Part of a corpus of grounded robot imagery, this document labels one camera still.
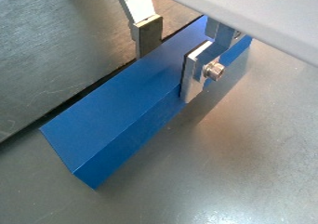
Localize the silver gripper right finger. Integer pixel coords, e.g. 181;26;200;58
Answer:
181;18;241;103

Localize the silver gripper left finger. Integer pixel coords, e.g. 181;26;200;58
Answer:
118;0;164;59

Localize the long blue block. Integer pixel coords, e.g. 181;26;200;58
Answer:
39;15;254;191

